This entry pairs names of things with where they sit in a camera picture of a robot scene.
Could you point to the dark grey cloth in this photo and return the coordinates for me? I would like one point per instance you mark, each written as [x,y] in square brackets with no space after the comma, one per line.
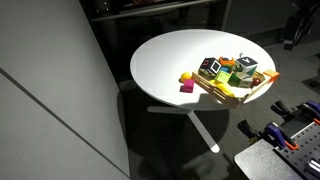
[246,66]

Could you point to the magenta block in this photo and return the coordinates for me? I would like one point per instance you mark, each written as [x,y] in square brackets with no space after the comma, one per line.
[187,86]

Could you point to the block with red D letter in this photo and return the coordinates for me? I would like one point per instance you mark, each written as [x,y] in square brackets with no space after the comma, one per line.
[207,66]

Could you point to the light green block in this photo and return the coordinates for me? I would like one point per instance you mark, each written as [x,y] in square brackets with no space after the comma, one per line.
[222,77]

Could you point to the wooden tray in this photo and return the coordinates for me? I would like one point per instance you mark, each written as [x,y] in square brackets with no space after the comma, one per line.
[230,100]

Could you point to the dark green block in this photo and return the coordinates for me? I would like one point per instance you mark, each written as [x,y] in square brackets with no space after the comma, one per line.
[234,80]

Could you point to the beige block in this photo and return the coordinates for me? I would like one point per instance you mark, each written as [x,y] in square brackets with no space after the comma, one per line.
[246,83]

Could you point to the orange square block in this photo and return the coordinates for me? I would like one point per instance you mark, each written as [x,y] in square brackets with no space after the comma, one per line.
[271,74]

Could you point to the yellow ball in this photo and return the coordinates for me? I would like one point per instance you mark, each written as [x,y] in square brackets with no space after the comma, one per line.
[185,76]

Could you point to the white table base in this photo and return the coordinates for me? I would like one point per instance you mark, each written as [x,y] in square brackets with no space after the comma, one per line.
[200,128]

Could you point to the yellow banana toy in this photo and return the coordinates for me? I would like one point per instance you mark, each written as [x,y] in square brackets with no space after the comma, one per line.
[225,88]

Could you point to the small blue toy piece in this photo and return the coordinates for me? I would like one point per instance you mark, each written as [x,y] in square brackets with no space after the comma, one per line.
[225,69]

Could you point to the orange curved toy piece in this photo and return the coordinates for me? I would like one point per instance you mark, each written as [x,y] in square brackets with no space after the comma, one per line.
[226,62]

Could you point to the dark red ball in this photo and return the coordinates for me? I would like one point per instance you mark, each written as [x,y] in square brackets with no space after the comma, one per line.
[256,82]

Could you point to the grey mounting plate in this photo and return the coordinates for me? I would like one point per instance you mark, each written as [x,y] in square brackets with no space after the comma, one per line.
[256,163]

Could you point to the purple spring clamp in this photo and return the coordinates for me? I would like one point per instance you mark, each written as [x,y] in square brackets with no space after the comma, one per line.
[308,110]
[278,135]

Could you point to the black stand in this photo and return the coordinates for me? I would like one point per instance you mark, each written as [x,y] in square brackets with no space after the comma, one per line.
[296,25]

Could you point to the black perforated board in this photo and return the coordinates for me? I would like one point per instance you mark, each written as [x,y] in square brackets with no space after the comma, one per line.
[305,146]

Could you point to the metal cylinder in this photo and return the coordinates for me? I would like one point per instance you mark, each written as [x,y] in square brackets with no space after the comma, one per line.
[313,167]

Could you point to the metal shelf rail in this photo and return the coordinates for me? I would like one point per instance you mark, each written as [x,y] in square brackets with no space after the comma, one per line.
[150,10]

